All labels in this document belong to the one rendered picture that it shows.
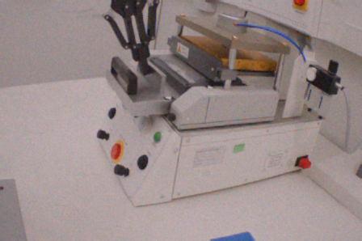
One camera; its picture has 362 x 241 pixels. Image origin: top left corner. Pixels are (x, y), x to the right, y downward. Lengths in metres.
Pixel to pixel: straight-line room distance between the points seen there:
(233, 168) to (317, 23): 0.41
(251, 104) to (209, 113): 0.10
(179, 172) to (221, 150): 0.10
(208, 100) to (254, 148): 0.19
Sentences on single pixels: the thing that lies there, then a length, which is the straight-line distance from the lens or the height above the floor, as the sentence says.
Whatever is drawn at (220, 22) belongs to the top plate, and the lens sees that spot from 0.83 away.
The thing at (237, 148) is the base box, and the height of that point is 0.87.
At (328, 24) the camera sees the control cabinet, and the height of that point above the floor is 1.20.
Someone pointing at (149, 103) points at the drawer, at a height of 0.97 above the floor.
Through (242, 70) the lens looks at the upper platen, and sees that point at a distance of 0.79.
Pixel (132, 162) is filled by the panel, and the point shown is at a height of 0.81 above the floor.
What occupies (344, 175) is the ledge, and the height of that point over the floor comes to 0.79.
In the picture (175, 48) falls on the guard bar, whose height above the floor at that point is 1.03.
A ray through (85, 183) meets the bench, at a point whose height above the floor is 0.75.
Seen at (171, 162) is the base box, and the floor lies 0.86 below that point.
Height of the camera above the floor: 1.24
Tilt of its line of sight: 25 degrees down
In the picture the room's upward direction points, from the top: 9 degrees clockwise
